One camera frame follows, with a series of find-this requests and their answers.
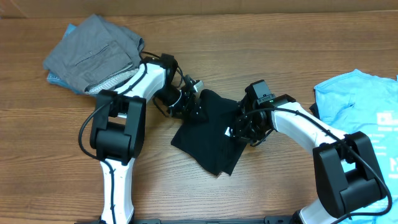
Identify black t-shirt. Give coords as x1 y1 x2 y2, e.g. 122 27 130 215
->
171 89 246 176

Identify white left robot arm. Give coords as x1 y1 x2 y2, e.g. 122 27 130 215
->
88 54 206 223

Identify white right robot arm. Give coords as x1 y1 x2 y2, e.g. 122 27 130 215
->
226 80 393 224

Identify grey folded shorts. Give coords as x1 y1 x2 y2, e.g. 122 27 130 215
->
43 14 144 95

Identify light blue t-shirt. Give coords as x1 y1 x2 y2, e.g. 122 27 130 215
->
314 70 397 223

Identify blue denim folded garment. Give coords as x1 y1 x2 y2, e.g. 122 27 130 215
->
47 24 81 95

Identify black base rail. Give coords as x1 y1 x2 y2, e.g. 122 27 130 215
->
134 215 295 224

